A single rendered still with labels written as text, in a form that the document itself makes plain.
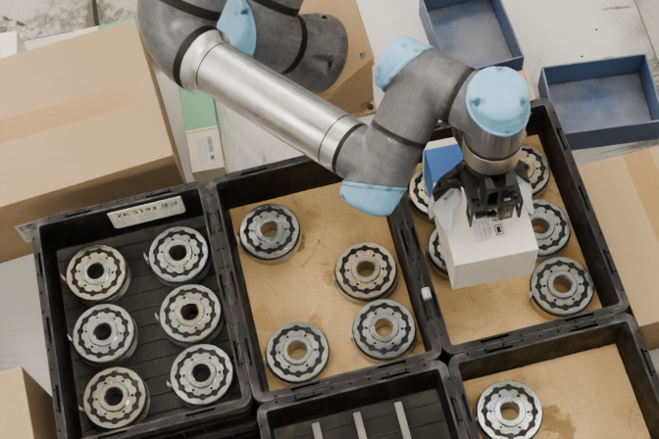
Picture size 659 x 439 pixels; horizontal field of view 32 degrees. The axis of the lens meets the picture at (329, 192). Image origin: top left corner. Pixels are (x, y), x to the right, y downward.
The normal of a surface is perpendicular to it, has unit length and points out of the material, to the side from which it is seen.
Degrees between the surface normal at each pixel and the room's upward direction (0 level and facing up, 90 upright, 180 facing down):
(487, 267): 90
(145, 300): 0
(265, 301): 0
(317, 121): 14
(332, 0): 44
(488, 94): 0
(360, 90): 90
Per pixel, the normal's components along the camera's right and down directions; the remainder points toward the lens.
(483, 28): -0.06, -0.44
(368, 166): -0.51, 0.00
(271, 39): 0.56, 0.45
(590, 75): 0.11, 0.89
